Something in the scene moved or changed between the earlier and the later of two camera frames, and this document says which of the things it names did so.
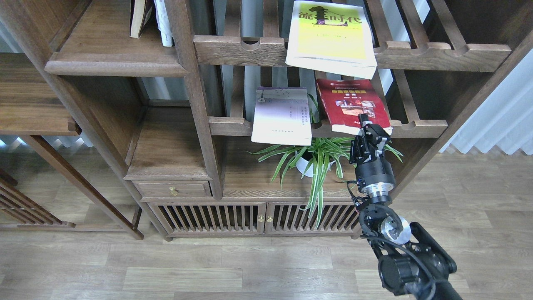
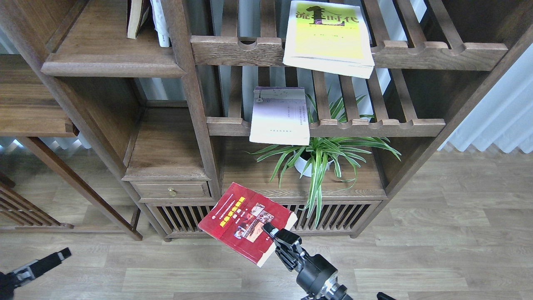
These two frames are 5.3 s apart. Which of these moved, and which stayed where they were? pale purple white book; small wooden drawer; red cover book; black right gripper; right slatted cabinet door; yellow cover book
Moved: red cover book; black right gripper
Stayed: small wooden drawer; yellow cover book; pale purple white book; right slatted cabinet door
